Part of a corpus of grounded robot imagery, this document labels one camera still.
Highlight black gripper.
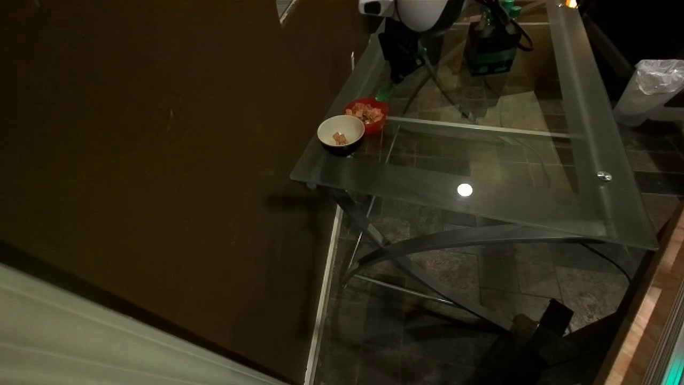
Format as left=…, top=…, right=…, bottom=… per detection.
left=377, top=18, right=431, bottom=85

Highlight cereal pieces in red bowl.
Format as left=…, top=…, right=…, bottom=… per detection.
left=351, top=103, right=386, bottom=124

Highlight red bowl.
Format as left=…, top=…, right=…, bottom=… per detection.
left=344, top=96, right=394, bottom=137

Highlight black bowl with white inside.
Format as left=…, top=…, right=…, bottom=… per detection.
left=314, top=114, right=368, bottom=153

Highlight shrink-wrapped bottle pack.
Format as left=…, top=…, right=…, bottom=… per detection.
left=464, top=0, right=535, bottom=77

